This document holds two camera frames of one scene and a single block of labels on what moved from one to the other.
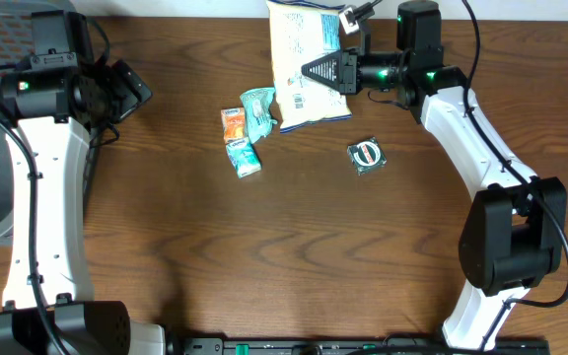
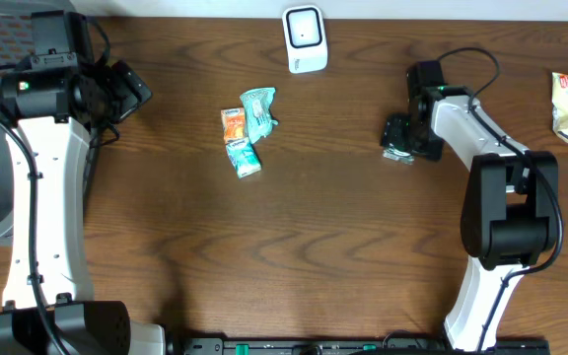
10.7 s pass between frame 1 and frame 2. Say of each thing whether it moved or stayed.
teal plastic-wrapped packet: stayed
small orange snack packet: stayed
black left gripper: stayed
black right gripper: moved
